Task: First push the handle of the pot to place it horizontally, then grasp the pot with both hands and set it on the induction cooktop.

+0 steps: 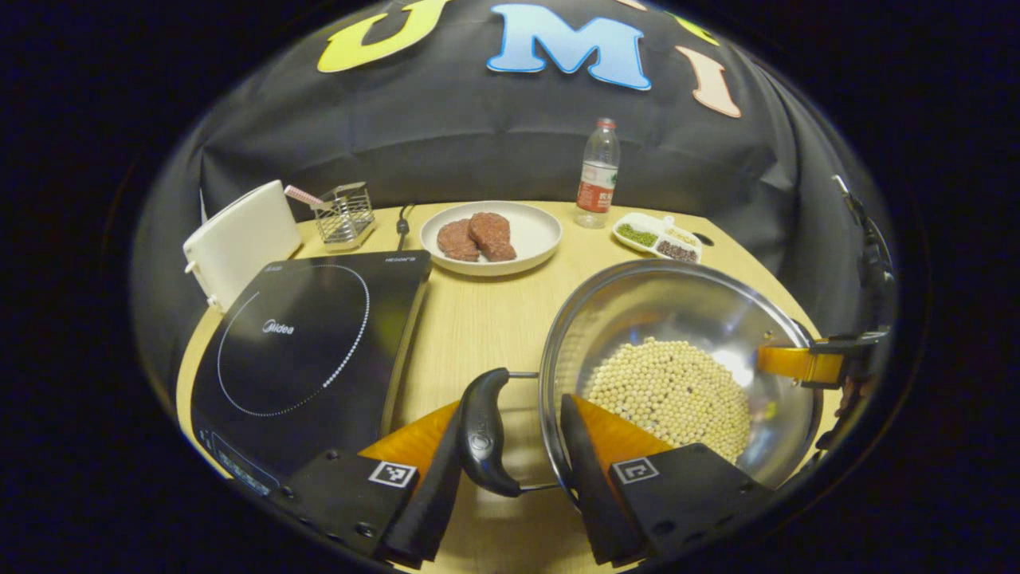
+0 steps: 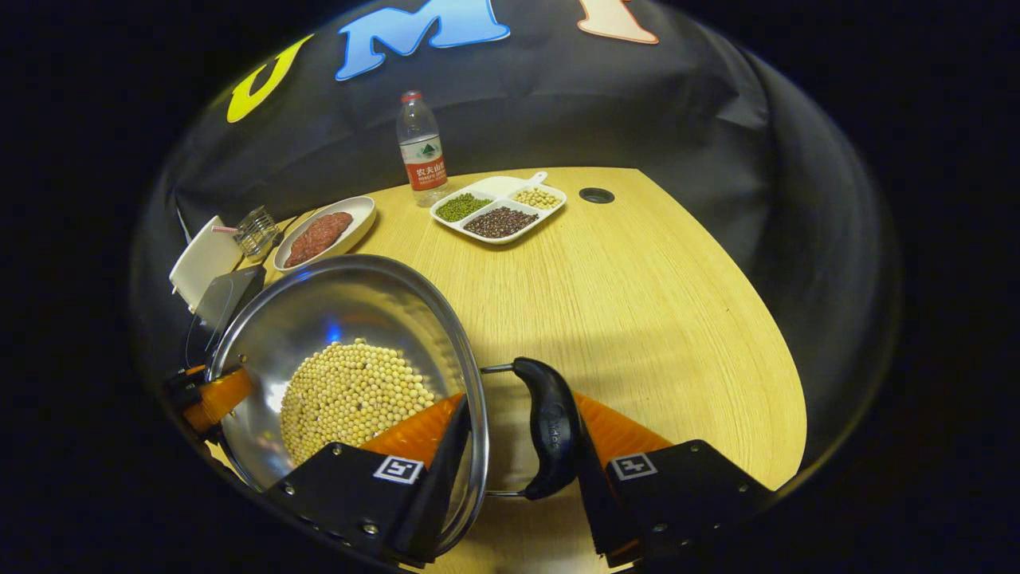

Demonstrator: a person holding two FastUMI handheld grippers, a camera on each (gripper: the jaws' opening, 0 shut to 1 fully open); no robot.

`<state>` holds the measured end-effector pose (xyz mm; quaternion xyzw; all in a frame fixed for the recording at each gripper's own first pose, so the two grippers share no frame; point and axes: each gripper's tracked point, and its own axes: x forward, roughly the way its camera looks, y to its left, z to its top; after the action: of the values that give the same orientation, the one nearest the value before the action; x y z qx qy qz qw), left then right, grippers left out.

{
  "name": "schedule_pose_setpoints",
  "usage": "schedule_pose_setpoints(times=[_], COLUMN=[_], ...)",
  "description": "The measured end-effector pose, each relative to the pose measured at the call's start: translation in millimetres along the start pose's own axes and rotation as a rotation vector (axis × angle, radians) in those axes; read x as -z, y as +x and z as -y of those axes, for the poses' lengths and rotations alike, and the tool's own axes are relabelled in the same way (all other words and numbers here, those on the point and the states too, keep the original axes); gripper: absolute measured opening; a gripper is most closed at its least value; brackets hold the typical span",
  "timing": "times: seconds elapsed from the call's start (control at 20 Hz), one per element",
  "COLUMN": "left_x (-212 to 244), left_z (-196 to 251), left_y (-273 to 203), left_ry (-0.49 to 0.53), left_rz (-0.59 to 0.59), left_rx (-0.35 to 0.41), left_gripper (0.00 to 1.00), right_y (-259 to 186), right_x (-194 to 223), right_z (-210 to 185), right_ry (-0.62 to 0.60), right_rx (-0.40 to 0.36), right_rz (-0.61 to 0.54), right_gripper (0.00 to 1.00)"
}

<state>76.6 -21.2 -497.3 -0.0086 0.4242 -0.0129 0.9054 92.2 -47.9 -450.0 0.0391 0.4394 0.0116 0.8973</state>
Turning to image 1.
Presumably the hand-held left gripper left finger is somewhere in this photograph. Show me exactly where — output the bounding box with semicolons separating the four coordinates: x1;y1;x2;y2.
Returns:
279;399;467;568

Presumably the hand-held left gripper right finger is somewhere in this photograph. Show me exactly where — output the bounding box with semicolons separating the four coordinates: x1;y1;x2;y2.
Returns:
560;394;778;568

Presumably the pile of yellow soybeans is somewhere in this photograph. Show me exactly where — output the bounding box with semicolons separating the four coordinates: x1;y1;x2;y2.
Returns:
584;336;751;465

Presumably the stainless steel pot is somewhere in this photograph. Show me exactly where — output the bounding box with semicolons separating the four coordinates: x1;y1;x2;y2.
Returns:
458;259;826;511

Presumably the black induction cooktop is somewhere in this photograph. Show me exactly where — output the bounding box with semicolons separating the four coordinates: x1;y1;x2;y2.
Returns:
190;250;433;497

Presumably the white divided dish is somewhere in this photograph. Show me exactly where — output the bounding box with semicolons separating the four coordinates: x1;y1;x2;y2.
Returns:
612;212;704;265

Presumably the clear red label water bottle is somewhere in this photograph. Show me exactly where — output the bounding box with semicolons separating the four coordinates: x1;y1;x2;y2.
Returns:
575;118;621;230

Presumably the white round plate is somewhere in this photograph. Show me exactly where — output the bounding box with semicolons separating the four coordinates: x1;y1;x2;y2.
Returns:
420;200;563;277

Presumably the brown steak piece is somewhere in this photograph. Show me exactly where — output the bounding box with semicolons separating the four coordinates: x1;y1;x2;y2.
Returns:
437;218;481;263
468;211;517;263

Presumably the white toaster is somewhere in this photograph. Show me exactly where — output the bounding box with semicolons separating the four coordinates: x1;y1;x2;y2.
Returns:
182;180;304;313

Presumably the red white checked stick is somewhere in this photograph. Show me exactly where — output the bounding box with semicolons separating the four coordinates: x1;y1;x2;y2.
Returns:
284;185;332;212

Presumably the metal wire basket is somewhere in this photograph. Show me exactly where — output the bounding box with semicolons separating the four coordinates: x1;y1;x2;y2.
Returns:
313;182;376;252

